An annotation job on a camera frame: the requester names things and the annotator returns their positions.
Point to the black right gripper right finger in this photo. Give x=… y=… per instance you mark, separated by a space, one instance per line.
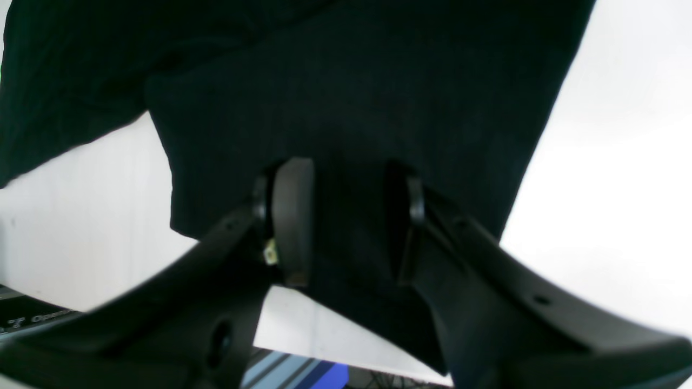
x=500 y=325

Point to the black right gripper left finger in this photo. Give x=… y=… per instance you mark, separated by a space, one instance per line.
x=193 y=324

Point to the black T-shirt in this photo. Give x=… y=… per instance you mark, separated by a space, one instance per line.
x=460 y=90

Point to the blue sheet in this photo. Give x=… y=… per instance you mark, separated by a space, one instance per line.
x=272 y=369

